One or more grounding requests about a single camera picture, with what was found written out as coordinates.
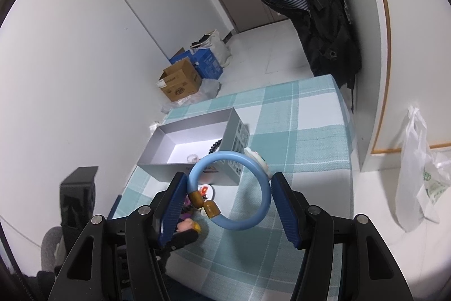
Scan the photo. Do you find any blue bangle with brown caps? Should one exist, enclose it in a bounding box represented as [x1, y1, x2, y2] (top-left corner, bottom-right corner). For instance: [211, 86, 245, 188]
[188, 151, 272, 231]

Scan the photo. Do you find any grey cloth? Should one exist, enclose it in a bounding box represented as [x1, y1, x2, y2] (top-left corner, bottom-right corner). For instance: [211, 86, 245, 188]
[40, 226, 67, 273]

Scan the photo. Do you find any brown cardboard box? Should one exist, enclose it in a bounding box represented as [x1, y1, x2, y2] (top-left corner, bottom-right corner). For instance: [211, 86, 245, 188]
[158, 58, 203, 103]

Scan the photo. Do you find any teal checked tablecloth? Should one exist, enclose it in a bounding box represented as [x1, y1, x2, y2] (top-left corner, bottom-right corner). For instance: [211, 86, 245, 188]
[106, 74, 355, 301]

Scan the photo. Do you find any pink toy figure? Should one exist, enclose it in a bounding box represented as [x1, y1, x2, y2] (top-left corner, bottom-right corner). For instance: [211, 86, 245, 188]
[175, 219, 202, 235]

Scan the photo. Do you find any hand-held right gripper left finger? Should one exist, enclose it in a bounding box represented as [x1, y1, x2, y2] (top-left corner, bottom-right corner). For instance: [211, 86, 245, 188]
[47, 171, 188, 301]

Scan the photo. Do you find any white plastic bag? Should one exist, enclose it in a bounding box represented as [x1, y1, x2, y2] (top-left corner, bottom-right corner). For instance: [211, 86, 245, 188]
[395, 105, 451, 233]

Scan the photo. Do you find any white cabinet with wooden trim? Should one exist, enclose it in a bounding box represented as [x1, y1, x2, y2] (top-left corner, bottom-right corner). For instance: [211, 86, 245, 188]
[361, 0, 451, 155]

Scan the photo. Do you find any purple bangle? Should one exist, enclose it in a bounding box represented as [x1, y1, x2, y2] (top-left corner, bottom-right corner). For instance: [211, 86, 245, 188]
[180, 197, 194, 221]

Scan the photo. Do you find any grey cardboard box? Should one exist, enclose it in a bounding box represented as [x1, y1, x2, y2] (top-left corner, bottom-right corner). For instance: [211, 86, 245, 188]
[137, 107, 251, 187]

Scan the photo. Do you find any white hair accessory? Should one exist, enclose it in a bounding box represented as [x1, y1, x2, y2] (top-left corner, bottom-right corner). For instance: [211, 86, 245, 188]
[244, 147, 272, 178]

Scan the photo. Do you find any black jacket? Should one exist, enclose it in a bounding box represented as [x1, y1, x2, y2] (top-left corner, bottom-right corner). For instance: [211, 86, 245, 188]
[260, 0, 363, 111]

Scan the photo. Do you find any clear plastic wrap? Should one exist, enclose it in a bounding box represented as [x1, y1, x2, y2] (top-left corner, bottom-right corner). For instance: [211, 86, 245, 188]
[160, 79, 222, 115]

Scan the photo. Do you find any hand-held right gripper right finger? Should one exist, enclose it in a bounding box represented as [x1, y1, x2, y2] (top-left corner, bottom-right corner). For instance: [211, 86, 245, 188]
[271, 172, 414, 301]

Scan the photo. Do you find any white sack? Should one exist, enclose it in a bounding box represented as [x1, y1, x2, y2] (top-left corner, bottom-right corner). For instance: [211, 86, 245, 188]
[190, 29, 234, 69]

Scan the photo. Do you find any blue cardboard box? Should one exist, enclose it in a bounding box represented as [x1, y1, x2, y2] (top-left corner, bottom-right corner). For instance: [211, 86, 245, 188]
[169, 46, 224, 79]

